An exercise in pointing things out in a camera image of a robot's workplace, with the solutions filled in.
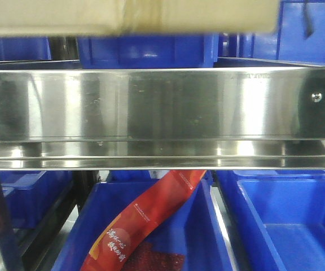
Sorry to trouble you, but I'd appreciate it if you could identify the brown cardboard carton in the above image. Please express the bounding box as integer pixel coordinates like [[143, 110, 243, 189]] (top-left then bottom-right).
[[0, 1, 279, 37]]

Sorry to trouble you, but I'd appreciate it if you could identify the blue plastic bin centre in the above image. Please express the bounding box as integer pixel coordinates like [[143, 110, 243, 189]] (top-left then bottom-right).
[[77, 33, 219, 69]]

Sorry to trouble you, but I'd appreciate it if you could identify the blue plastic bin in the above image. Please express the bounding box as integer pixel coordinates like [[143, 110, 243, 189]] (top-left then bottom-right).
[[0, 37, 52, 61], [77, 33, 219, 69]]

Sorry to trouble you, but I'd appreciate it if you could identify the blue bin with red bag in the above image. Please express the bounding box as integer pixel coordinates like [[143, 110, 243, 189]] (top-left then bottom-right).
[[52, 172, 233, 270]]

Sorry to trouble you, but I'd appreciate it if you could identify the red snack bag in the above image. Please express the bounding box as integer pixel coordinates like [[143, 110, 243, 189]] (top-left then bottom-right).
[[81, 170, 206, 270]]

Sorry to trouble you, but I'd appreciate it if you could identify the blue lower bin right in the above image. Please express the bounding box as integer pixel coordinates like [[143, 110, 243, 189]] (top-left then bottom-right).
[[217, 171, 325, 270]]

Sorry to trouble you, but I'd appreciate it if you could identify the stacked blue bins right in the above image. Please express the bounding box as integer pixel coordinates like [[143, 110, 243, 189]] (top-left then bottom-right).
[[236, 1, 325, 65]]

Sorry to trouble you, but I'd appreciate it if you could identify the blue plastic bin left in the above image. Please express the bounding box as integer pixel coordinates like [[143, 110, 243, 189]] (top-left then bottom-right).
[[0, 37, 52, 61]]

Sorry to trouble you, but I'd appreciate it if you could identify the steel shelf front rail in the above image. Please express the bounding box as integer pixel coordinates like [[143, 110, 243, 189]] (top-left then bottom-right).
[[0, 67, 325, 170]]

